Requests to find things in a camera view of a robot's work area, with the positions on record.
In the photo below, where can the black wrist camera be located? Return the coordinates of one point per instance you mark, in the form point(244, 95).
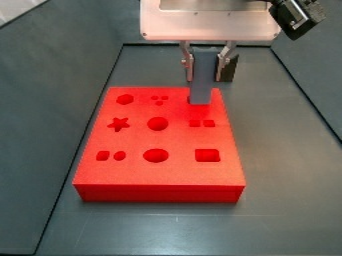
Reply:
point(296, 16)

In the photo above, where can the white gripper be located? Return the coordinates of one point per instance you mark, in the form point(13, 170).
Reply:
point(207, 20)

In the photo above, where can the red foam shape board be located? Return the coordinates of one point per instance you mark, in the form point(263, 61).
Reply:
point(159, 150)

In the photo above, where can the black curved holder stand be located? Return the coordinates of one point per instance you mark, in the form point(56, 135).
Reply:
point(227, 71)

